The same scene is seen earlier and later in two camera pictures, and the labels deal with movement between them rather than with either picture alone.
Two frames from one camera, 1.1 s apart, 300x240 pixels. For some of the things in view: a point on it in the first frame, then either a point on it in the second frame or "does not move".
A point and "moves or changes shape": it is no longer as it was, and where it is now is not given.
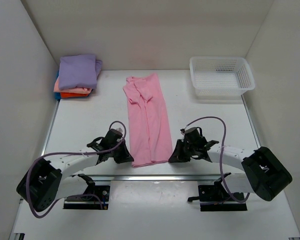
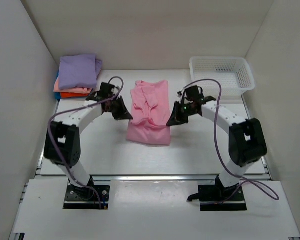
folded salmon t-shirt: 77,90 does not move
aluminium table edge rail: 151,177 does not move
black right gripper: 177,156 to 176,119
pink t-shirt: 150,137 moves or changes shape
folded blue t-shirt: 57,94 does not move
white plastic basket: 221,77 does not move
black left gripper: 125,157 to 124,113
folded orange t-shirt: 71,95 does not move
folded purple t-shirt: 79,71 does not move
